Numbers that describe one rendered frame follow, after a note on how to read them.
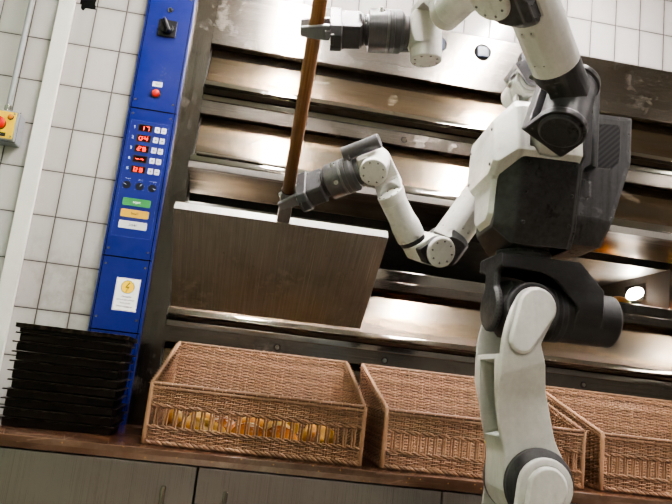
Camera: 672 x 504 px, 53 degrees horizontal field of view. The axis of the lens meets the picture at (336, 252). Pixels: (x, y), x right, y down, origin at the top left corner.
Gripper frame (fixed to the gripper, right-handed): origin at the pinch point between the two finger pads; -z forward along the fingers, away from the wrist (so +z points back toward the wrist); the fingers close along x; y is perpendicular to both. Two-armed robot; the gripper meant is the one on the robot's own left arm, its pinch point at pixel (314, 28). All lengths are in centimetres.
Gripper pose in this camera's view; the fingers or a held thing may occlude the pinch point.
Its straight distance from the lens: 147.9
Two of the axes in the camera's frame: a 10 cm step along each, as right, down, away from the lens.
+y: -0.5, 7.5, 6.7
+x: 0.0, 6.7, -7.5
